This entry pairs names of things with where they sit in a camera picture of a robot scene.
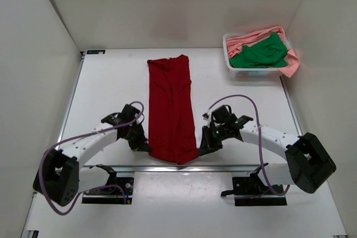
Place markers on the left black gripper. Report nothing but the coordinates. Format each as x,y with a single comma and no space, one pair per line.
140,144

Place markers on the red t shirt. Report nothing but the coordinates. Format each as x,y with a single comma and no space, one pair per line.
171,127

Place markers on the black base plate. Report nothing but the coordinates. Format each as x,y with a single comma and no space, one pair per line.
249,192
111,195

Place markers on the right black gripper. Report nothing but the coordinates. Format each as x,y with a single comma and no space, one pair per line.
206,140

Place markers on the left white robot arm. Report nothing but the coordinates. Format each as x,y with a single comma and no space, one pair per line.
61,177

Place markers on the green t shirt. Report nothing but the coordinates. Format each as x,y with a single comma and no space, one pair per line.
259,53

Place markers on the white plastic basket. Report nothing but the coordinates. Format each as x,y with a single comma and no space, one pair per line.
237,72

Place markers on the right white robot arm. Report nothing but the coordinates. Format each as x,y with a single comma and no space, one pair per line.
307,163

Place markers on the aluminium frame rail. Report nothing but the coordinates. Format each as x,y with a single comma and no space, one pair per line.
186,169

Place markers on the black table corner label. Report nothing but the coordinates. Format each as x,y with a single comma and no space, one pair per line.
95,52

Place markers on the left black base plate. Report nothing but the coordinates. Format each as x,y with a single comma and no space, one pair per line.
111,195

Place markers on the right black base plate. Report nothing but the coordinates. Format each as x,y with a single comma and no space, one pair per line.
249,192

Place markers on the pink t shirt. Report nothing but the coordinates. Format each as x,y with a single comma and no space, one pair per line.
291,58

